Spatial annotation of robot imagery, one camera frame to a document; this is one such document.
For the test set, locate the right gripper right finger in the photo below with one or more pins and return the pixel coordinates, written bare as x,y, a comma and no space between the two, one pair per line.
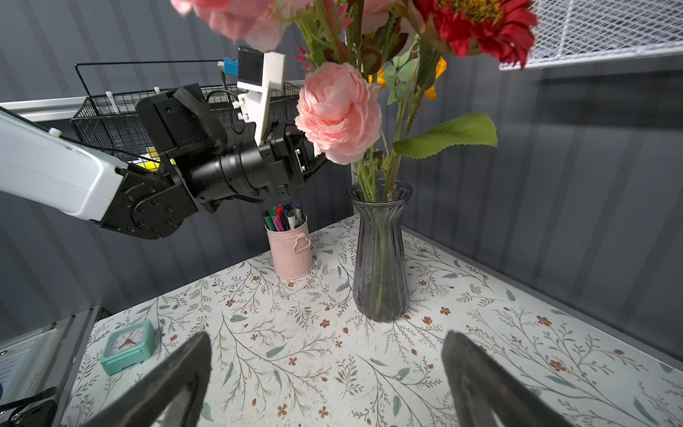
485,394

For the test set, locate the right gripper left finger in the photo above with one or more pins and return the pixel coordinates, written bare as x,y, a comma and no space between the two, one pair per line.
173,392

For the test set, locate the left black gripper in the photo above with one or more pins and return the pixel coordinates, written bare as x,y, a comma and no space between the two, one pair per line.
288,161

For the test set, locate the small pink carnation stem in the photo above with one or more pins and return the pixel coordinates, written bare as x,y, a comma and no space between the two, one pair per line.
339,113

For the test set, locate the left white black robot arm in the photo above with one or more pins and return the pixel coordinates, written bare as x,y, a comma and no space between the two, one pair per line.
201,162

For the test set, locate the dark glass vase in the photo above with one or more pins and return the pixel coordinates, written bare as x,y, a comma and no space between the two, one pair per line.
380,288

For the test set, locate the teal small alarm clock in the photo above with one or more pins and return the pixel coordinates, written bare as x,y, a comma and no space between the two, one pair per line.
127,347

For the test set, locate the pink pen cup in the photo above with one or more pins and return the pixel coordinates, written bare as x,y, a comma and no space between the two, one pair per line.
288,235

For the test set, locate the orange flower stem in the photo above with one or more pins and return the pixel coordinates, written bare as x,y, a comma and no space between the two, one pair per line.
399,79

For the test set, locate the red zinnia flower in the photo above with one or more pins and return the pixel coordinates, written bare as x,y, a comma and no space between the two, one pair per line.
501,29

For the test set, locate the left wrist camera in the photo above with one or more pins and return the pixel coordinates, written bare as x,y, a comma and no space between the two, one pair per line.
258,75

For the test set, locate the black wire wall basket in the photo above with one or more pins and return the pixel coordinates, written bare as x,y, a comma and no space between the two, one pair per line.
138,126

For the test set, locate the white wire wall basket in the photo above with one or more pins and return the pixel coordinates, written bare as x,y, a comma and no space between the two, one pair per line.
572,32

